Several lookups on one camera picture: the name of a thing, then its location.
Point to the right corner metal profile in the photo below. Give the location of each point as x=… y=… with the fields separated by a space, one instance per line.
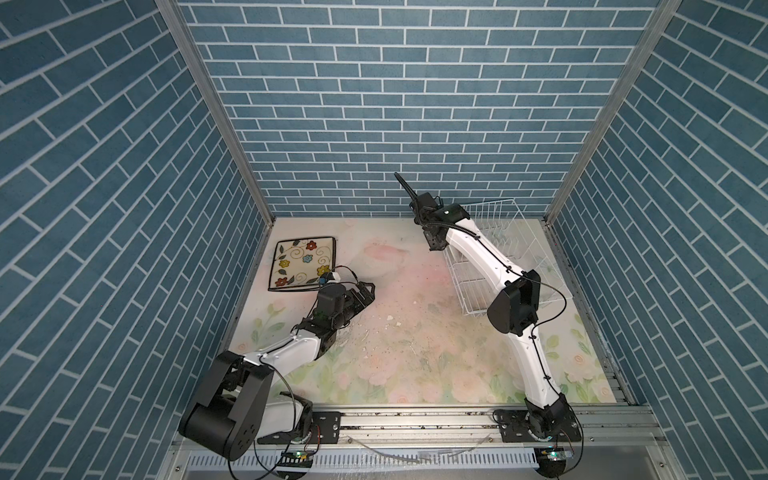
x=657 y=24

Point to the corner metal profile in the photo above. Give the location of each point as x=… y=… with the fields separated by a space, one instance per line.
x=657 y=24
x=181 y=34

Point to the left corner metal profile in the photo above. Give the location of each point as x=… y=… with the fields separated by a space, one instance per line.
x=181 y=34

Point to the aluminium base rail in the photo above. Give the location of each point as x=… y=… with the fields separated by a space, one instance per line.
x=433 y=426

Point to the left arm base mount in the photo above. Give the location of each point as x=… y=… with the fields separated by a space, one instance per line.
x=324 y=428

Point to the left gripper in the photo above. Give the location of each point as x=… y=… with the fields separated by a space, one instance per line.
x=359 y=305

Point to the white wire dish rack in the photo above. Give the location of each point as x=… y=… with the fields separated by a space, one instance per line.
x=523 y=242

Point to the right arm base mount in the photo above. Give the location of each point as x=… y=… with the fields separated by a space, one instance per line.
x=520 y=425

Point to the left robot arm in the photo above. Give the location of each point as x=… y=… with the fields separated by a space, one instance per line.
x=231 y=410

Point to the black square plate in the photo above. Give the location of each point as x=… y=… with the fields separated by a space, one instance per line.
x=299 y=264

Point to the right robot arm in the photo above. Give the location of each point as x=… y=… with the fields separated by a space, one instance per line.
x=513 y=311

